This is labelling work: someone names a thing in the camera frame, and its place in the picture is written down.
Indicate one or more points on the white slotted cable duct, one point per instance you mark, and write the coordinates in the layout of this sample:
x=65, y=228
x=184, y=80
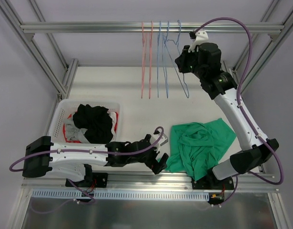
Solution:
x=122, y=194

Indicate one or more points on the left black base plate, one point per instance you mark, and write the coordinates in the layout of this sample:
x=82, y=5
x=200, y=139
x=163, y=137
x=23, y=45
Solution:
x=99, y=179

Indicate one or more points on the aluminium front rail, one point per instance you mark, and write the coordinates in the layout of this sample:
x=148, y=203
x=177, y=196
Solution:
x=141, y=180

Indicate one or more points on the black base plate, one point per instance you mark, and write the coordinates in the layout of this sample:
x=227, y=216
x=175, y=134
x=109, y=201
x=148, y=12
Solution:
x=99, y=179
x=201, y=184

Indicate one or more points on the red tank top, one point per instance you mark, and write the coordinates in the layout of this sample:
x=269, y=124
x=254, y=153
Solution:
x=71, y=117

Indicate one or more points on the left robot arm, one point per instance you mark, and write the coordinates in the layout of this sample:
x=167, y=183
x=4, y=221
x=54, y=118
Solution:
x=45, y=157

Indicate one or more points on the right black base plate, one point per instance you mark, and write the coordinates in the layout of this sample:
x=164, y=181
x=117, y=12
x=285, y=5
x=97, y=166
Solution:
x=201, y=184

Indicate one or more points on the aluminium hanging rail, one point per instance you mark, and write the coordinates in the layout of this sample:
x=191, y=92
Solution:
x=131, y=27

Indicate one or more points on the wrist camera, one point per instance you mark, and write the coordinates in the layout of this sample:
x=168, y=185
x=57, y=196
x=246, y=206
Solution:
x=157, y=141
x=199, y=37

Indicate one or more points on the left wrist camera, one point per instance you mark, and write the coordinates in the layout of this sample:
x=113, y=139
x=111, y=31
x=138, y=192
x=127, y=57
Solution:
x=157, y=141

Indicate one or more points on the blue hanger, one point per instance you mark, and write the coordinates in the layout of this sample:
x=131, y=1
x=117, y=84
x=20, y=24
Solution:
x=177, y=61
x=164, y=61
x=157, y=59

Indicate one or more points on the white tank top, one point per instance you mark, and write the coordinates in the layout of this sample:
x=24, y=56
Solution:
x=114, y=117

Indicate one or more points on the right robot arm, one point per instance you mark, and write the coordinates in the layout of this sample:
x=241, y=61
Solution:
x=256, y=147

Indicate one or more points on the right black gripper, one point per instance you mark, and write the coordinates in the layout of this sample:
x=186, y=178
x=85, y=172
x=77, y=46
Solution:
x=182, y=60

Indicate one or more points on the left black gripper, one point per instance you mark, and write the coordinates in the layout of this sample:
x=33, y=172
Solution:
x=152, y=157

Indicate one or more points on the white plastic basket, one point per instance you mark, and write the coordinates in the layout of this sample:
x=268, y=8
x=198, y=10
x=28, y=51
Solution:
x=69, y=106

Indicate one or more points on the green tank top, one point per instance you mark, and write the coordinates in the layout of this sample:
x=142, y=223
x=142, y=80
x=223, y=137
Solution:
x=197, y=147

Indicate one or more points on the pink hanger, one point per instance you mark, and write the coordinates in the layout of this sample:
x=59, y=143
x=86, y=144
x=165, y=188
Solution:
x=150, y=60
x=144, y=40

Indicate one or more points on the black tank top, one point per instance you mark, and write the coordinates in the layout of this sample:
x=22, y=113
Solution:
x=97, y=122

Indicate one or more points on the grey tank top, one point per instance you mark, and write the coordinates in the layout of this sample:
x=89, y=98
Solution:
x=73, y=133

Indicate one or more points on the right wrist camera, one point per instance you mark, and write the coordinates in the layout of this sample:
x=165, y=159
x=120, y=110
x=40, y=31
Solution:
x=199, y=37

